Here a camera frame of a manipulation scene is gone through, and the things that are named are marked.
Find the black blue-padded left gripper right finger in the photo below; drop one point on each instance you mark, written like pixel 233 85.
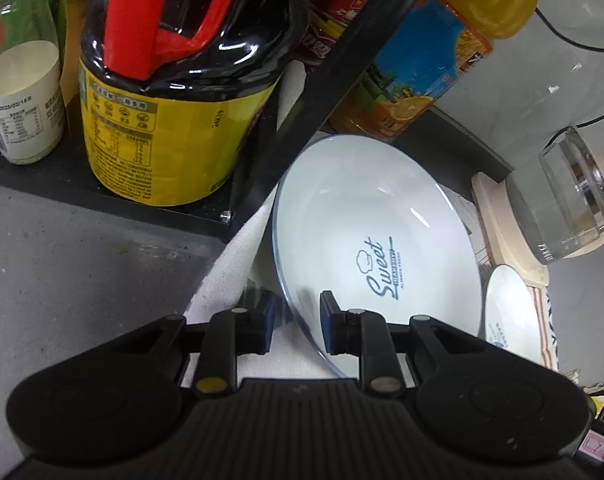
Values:
pixel 376 344

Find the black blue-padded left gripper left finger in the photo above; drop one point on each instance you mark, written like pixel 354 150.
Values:
pixel 204 356

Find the white plate Sweet print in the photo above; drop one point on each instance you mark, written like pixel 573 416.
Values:
pixel 362 219

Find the white plate Bake print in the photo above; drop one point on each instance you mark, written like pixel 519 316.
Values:
pixel 510 317

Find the patterned white table cloth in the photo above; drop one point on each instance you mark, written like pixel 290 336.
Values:
pixel 245 265

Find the black metal shelf rack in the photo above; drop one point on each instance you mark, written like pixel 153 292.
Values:
pixel 64 175

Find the glass kettle cream base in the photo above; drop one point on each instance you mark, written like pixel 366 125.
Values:
pixel 548 209

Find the white powder glass jar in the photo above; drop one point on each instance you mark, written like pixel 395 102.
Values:
pixel 31 104

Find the orange juice bottle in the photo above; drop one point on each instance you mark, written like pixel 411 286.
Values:
pixel 436 44

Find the soy sauce jug red handle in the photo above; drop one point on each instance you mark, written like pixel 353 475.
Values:
pixel 171 88

